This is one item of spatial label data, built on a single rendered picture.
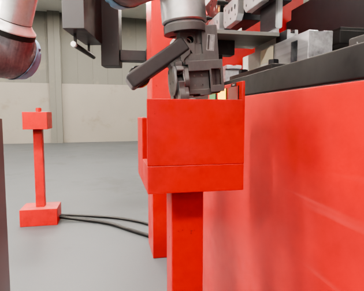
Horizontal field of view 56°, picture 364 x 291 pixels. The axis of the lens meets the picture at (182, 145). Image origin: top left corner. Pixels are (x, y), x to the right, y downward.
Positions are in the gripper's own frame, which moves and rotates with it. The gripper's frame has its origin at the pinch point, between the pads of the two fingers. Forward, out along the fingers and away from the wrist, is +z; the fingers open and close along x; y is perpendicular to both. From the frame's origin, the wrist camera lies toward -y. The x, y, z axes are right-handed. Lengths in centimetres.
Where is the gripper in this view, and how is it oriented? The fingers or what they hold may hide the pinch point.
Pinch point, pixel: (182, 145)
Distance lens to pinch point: 59.2
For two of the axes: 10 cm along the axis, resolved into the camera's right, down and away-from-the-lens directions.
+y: 9.8, -1.0, 1.9
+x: -2.0, -0.9, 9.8
